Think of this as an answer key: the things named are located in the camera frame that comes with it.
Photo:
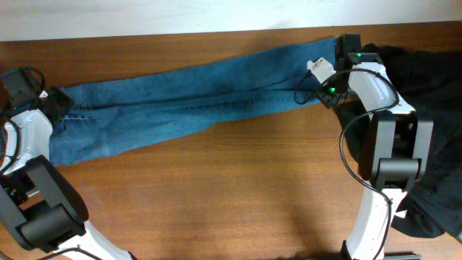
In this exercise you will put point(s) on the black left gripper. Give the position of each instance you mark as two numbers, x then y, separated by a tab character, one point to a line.
63	101

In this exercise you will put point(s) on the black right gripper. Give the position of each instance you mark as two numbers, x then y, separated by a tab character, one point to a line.
330	100

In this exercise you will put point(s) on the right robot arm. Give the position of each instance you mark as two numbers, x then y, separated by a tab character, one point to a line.
394	150

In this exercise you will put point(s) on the black clothing pile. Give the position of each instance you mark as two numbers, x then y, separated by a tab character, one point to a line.
431	83

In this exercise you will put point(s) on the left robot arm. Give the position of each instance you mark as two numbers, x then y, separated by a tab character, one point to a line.
39	207

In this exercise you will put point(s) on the blue denim jeans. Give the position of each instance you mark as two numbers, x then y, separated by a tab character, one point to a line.
109	118

